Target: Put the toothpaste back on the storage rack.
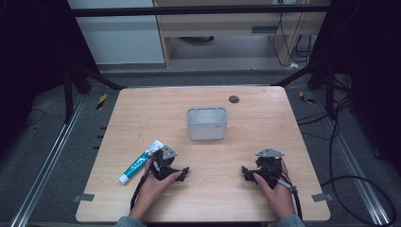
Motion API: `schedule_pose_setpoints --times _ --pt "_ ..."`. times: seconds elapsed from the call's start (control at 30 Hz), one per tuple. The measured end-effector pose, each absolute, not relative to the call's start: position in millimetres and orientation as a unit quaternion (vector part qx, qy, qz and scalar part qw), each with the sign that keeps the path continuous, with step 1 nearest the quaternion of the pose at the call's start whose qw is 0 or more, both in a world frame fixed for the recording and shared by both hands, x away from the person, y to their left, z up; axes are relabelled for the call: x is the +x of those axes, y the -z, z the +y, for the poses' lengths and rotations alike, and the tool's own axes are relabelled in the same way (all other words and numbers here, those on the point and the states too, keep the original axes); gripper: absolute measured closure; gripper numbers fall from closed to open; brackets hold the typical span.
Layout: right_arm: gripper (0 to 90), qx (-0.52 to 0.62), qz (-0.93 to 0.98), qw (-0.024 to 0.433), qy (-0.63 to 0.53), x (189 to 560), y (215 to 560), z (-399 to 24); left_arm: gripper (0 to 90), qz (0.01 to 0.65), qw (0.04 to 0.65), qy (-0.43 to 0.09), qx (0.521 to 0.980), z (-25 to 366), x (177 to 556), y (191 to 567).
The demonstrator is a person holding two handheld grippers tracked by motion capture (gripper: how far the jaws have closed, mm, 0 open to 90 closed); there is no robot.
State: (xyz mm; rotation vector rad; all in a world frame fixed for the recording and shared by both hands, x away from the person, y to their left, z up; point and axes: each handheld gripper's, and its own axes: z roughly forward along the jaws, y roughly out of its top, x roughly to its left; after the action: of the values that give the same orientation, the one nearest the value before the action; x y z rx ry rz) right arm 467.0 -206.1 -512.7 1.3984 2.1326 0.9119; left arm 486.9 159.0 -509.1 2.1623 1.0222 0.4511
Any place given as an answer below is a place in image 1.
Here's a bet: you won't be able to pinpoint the grey tape patch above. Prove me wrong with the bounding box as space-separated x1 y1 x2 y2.
73 193 96 203
311 192 334 203

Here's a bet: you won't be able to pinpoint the black looped floor cable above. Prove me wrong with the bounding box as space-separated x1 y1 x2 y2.
296 96 397 227

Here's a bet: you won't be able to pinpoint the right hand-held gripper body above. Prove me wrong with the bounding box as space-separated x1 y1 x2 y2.
254 148 284 190

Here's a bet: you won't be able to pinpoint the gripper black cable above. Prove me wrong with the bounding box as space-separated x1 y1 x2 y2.
273 176 305 221
130 160 153 212

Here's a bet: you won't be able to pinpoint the black horizontal bar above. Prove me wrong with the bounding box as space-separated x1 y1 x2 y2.
68 4 331 18

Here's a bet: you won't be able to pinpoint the yellow and black striped tape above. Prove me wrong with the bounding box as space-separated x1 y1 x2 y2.
96 93 109 111
298 90 316 105

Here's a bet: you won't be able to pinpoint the person's left hand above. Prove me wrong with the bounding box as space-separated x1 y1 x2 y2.
130 159 183 221

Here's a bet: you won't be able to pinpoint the person's right hand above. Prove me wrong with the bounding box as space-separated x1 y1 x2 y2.
253 159 298 219

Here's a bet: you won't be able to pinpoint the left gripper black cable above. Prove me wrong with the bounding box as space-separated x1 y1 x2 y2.
130 160 153 212

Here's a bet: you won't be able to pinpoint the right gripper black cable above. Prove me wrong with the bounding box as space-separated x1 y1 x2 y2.
273 176 305 221

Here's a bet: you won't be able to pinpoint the white and teal toothpaste tube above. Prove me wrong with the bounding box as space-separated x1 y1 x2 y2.
118 139 166 185

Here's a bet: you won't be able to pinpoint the black hanging cables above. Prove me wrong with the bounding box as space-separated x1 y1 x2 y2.
271 11 313 68

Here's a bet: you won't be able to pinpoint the thin black floor cable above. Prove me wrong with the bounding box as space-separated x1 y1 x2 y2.
22 108 46 129

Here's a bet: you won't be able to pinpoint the grey plastic container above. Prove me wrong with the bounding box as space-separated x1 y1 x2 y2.
185 106 229 142

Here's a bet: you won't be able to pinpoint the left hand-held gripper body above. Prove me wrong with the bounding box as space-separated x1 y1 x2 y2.
148 145 183 183

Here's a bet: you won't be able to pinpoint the black metal stand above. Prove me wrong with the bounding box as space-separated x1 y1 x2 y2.
270 58 338 120
61 60 128 125

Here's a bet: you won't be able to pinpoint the light wooden desk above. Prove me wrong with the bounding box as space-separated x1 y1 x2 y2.
152 0 331 69

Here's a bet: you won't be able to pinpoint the dark curtain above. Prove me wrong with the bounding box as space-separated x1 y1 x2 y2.
310 0 401 176
0 0 98 159

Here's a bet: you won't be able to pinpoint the white cabinet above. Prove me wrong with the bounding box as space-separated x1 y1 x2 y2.
66 0 166 66

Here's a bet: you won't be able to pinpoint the aluminium floor rail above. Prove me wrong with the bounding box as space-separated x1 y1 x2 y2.
9 94 87 227
311 91 392 227

